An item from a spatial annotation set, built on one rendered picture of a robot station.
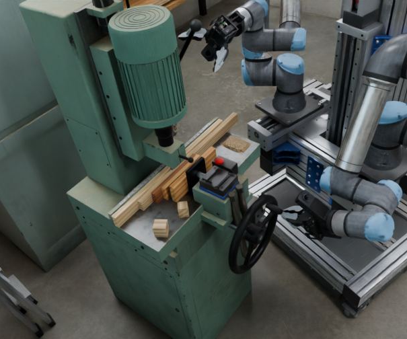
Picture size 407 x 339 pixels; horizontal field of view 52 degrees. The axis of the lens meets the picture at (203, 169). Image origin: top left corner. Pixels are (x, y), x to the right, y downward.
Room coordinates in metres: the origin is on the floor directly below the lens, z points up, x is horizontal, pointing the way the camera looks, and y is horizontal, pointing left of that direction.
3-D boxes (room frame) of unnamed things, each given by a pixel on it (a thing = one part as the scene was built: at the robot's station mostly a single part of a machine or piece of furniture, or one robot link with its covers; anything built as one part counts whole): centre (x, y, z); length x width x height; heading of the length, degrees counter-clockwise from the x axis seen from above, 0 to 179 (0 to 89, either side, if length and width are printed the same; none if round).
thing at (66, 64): (1.30, 0.32, 1.16); 0.22 x 0.22 x 0.72; 47
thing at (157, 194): (1.08, 0.10, 0.92); 0.23 x 0.02 x 0.05; 137
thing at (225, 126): (1.19, 0.03, 0.92); 0.58 x 0.02 x 0.04; 137
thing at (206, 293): (1.18, 0.20, 0.36); 0.58 x 0.45 x 0.71; 47
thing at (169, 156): (1.12, 0.12, 1.03); 0.14 x 0.07 x 0.09; 47
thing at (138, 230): (1.05, 0.01, 0.87); 0.61 x 0.30 x 0.06; 137
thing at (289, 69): (1.58, -0.43, 0.98); 0.13 x 0.12 x 0.14; 74
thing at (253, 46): (1.36, -0.25, 1.26); 0.11 x 0.08 x 0.11; 74
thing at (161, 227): (0.86, 0.16, 0.92); 0.04 x 0.04 x 0.04; 78
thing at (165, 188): (1.08, 0.08, 0.93); 0.20 x 0.02 x 0.06; 137
